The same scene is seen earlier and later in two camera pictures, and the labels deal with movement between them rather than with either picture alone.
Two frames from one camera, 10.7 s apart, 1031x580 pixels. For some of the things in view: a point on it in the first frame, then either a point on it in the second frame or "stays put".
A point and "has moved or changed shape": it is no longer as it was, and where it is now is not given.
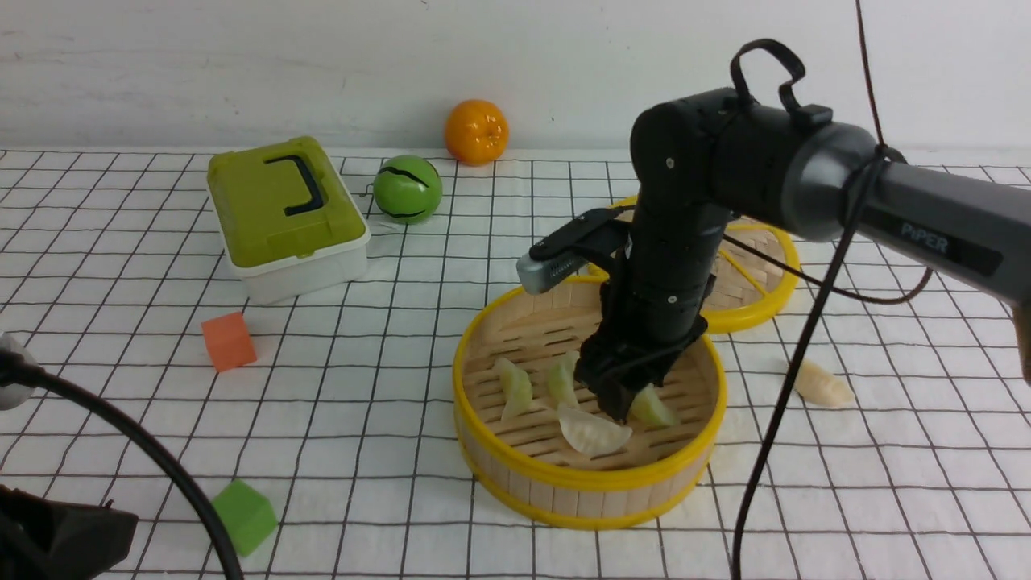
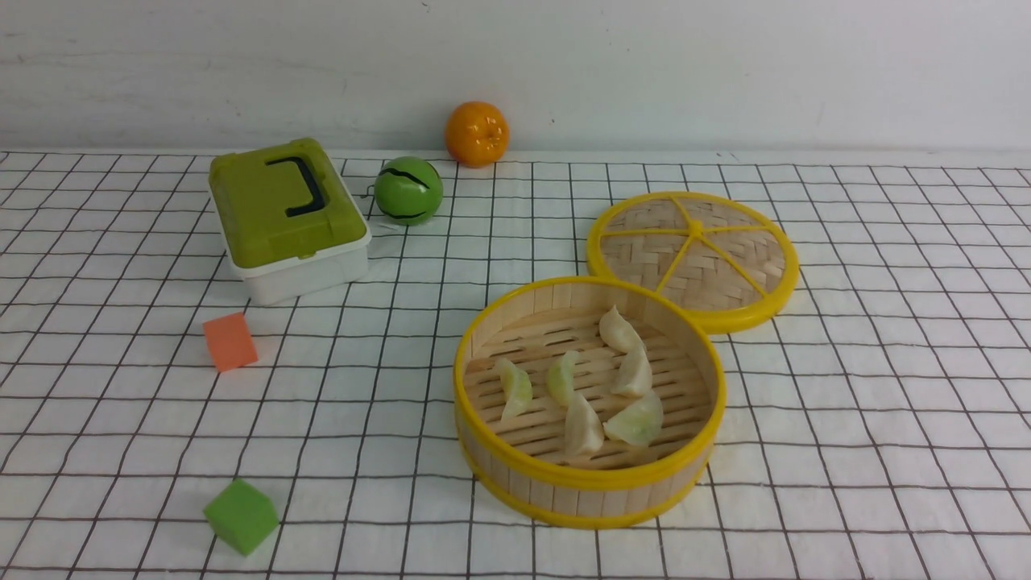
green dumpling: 561,380 stays put
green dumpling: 517,387 stays put
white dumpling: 817,385 has moved or changed shape
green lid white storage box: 291,222 stays put
